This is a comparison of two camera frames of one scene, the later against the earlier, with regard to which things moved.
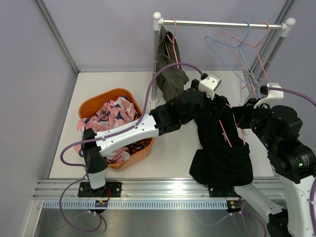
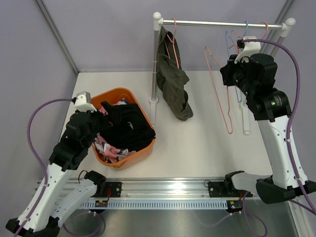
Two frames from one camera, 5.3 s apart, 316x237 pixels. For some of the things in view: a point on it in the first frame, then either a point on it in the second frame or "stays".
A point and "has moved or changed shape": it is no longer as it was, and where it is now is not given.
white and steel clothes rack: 287,27 stays
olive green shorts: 171,82 stays
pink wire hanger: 256,53 has moved or changed shape
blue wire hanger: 257,96 → 228,51
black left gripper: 209,102 → 114,114
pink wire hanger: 241,130 → 208,56
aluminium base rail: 54,189 stays
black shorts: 224,159 → 129,128
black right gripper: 243,112 → 227,70
